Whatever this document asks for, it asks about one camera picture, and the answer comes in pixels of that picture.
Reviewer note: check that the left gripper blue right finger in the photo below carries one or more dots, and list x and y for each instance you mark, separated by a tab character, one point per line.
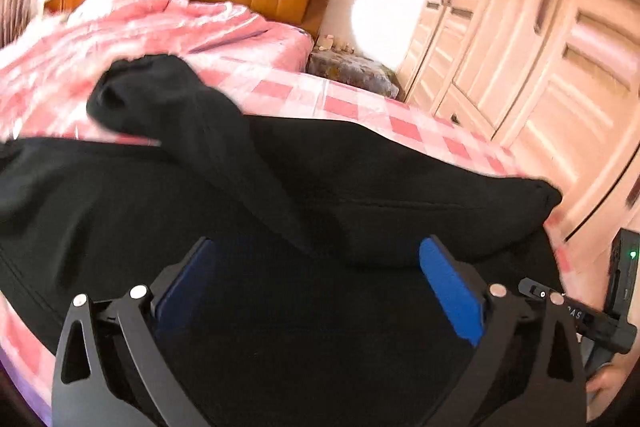
525	369

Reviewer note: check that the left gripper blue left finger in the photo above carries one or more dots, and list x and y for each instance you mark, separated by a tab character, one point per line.
109	370

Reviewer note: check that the black pants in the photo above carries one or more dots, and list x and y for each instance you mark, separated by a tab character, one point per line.
314	310

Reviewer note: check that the person's right hand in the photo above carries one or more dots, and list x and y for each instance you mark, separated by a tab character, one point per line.
613	387

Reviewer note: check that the pink crumpled quilt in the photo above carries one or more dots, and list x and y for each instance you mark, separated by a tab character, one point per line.
150	26

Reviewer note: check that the cream wooden wardrobe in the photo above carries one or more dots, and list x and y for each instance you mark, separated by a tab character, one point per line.
556	82

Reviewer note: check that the floral covered nightstand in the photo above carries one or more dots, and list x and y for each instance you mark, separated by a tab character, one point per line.
336	60

